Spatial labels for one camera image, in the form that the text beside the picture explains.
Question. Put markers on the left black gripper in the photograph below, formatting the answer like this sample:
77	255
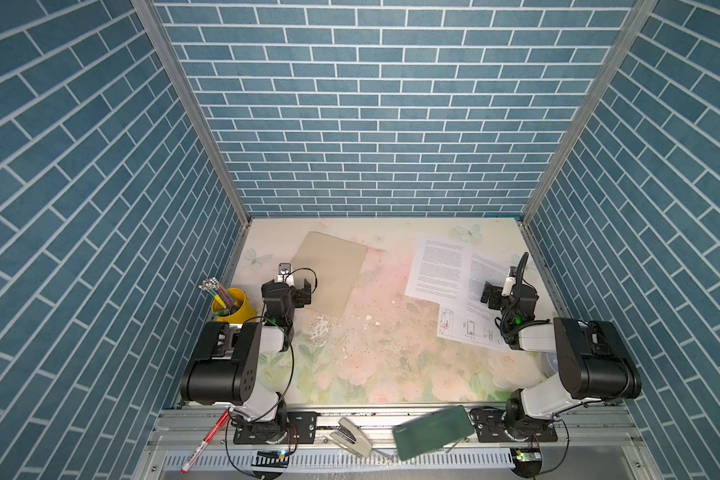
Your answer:
300	293

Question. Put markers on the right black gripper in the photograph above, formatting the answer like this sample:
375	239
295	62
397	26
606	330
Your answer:
495	294

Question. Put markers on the beige cardboard folder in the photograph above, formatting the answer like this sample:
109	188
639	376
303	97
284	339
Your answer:
332	266

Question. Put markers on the printed text paper sheet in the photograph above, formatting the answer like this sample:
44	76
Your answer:
439	272

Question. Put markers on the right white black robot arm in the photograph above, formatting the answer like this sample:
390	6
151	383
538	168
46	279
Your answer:
593	364

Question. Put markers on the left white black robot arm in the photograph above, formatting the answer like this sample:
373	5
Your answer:
223	365

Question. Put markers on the yellow pen cup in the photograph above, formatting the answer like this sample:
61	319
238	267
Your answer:
242	309

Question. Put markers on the coloured pens bundle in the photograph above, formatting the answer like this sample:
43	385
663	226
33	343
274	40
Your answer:
227	305

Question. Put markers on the lilac ceramic cup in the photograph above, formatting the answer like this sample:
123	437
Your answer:
549	363

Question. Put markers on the diagram paper sheet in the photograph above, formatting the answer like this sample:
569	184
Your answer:
476	329

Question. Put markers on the red marker pen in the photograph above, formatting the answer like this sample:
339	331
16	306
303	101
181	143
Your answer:
192	460

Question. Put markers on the grey stapler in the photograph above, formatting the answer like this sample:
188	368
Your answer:
350	437

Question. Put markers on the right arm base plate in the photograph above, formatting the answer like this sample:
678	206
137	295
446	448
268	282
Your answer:
493	425

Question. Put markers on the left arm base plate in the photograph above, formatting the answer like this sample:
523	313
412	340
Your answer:
301	423

